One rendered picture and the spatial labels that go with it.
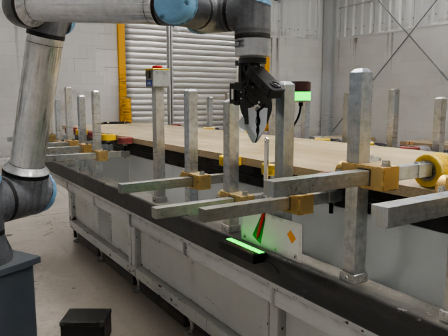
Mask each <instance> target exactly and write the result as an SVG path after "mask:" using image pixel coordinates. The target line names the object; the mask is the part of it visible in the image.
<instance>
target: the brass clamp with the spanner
mask: <svg viewBox="0 0 448 336"><path fill-rule="evenodd" d="M287 197H289V198H290V206H289V209H287V210H282V211H286V212H288V213H292V214H295V215H306V214H310V213H313V206H314V194H312V193H308V194H306V195H292V196H287Z"/></svg>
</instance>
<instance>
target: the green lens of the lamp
mask: <svg viewBox="0 0 448 336"><path fill-rule="evenodd" d="M310 100H311V92H295V101H310Z"/></svg>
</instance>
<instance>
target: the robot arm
mask: <svg viewBox="0 0 448 336"><path fill-rule="evenodd" d="M1 4H2V9H3V12H4V14H5V16H6V18H7V19H8V20H9V21H10V22H11V23H12V24H14V25H16V26H18V27H22V28H26V35H27V36H26V41H25V50H24V56H23V66H22V71H21V80H20V86H19V96H18V101H17V110H16V116H15V125H14V131H13V140H12V146H11V155H10V160H9V161H8V162H6V163H4V164H3V166H2V171H1V175H0V266H2V265H4V264H6V263H8V262H10V261H11V260H12V259H13V250H12V248H11V246H10V244H9V242H8V240H7V238H6V236H5V224H4V223H5V222H8V221H12V220H16V219H20V218H23V217H28V216H30V215H36V214H39V213H41V212H43V211H46V210H48V209H49V208H50V207H51V206H52V205H53V204H54V202H55V197H56V196H57V187H56V183H55V180H54V179H52V176H51V175H50V174H49V173H50V171H49V169H48V168H47V167H46V165H45V159H46V154H47V146H48V141H49V133H50V128H51V120H52V115H53V107H54V102H55V94H56V89H57V81H58V76H59V68H60V63H61V55H62V50H63V43H64V42H65V35H67V34H69V33H70V32H71V30H73V29H74V27H75V23H120V24H146V25H160V26H180V27H186V28H188V30H190V32H192V33H195V34H200V35H203V34H206V33H222V32H232V31H234V32H235V56H236V57H240V58H238V60H237V61H235V66H239V72H238V82H235V83H230V88H229V103H231V104H234V105H240V110H241V113H242V115H243V116H242V118H240V120H239V122H238V124H239V127H240V128H242V129H243V130H245V131H246V132H247V134H248V136H249V138H250V140H251V141H252V143H257V142H258V140H259V139H260V137H261V136H262V134H263V132H264V130H265V127H266V125H267V124H268V121H269V118H270V115H271V111H272V100H271V99H275V98H282V96H283V94H284V92H285V88H284V87H283V86H282V85H281V84H280V83H279V82H278V81H277V80H276V79H275V78H274V77H273V76H272V75H271V74H270V73H269V72H268V71H267V70H266V69H265V68H264V67H263V66H260V64H266V63H267V58H266V57H270V56H271V39H270V38H271V7H272V5H271V0H2V2H1ZM232 89H233V99H231V90H232ZM257 104H258V105H259V106H260V107H256V108H255V110H254V109H253V108H252V107H254V106H255V105H257Z"/></svg>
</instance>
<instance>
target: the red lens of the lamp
mask: <svg viewBox="0 0 448 336"><path fill-rule="evenodd" d="M292 83H293V84H295V91H310V90H311V82H292Z"/></svg>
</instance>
